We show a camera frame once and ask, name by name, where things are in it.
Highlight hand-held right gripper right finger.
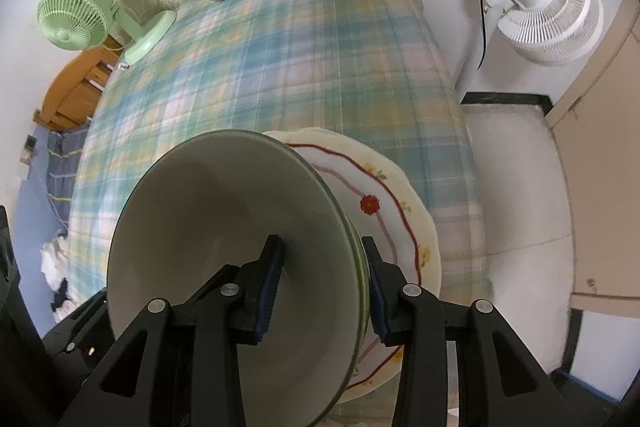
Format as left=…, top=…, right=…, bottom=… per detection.
left=361, top=236, right=581, bottom=427

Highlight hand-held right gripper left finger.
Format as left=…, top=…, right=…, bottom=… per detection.
left=57, top=234, right=286, bottom=427

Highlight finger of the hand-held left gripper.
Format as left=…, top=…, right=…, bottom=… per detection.
left=44, top=289, right=110, bottom=360

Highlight large round yellow floral plate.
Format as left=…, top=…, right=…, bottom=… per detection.
left=262, top=127, right=442, bottom=405

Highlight scalloped red rim white plate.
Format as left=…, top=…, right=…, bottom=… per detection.
left=287, top=142, right=421, bottom=388

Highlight white crumpled cloth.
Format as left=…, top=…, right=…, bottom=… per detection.
left=39, top=232, right=76, bottom=323

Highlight blue bed sheet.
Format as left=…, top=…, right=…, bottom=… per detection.
left=12, top=129, right=71, bottom=323

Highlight wooden chair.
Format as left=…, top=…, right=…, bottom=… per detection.
left=40, top=34, right=123, bottom=132

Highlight plaid blue green tablecloth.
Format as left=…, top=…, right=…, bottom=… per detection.
left=67, top=0, right=496, bottom=427

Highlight beige door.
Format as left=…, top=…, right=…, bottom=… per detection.
left=542, top=0, right=640, bottom=313

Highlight green desk fan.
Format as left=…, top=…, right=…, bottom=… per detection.
left=36, top=0, right=178, bottom=66

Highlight white standing fan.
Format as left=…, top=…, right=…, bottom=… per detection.
left=454, top=0, right=605, bottom=92

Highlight black fan cable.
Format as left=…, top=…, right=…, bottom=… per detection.
left=477, top=0, right=496, bottom=70

